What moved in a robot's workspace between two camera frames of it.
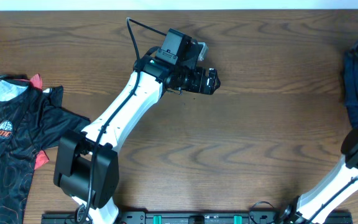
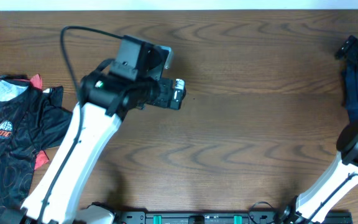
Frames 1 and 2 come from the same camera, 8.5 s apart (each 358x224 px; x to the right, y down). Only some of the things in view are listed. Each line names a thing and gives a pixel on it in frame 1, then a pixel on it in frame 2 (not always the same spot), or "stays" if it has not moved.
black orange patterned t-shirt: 18,119 stays
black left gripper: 201,75 -> 165,100
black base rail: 188,216 stays
